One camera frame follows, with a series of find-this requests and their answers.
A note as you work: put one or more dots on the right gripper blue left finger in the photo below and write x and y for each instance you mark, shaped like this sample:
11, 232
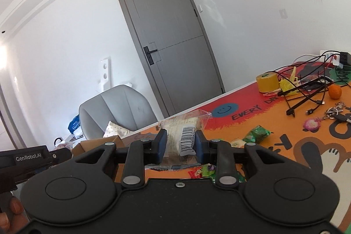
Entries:
158, 146

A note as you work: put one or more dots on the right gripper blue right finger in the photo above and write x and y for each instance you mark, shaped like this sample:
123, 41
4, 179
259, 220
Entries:
202, 148

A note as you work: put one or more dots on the seeded bread barcode packet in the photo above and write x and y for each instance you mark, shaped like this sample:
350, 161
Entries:
180, 150

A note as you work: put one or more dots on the person's left hand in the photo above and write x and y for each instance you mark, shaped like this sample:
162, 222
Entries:
18, 218

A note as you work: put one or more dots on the white dotted cushion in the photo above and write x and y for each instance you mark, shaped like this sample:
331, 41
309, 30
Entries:
114, 129

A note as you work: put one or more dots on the grey upholstered chair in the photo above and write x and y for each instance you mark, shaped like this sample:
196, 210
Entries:
122, 105

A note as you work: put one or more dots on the small green snack packet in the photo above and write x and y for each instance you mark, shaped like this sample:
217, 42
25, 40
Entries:
256, 135

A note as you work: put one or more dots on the blue and white bag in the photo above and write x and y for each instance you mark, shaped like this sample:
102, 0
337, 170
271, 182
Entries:
74, 126

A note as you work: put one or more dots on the brown cardboard box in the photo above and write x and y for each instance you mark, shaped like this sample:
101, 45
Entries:
87, 145

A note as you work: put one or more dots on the white board with holes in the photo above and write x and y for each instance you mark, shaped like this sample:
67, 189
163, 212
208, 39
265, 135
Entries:
105, 75

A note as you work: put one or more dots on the yellow tape roll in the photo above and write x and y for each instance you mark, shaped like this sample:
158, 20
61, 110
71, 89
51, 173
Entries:
267, 82

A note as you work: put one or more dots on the yellow plastic clip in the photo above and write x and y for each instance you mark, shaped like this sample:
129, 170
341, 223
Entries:
288, 83

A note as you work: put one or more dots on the colourful cartoon table mat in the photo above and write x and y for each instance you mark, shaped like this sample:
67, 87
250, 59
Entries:
235, 113

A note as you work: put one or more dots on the grey door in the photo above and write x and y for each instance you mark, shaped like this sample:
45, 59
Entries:
185, 72

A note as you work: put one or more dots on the key bunch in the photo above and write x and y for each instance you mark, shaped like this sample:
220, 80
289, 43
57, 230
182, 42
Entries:
336, 112

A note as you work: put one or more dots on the orange tangerine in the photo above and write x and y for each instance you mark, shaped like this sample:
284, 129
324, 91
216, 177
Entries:
334, 91

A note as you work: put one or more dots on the white power strip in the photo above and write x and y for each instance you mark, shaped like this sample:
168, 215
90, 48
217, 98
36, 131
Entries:
336, 58

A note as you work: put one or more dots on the black door handle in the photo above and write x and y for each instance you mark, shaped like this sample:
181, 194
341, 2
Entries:
148, 54

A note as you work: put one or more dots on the pink round keychain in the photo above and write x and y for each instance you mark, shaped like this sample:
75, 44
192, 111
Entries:
312, 125

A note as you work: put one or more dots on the black wire stand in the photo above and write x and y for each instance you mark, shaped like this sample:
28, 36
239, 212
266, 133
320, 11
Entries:
309, 90

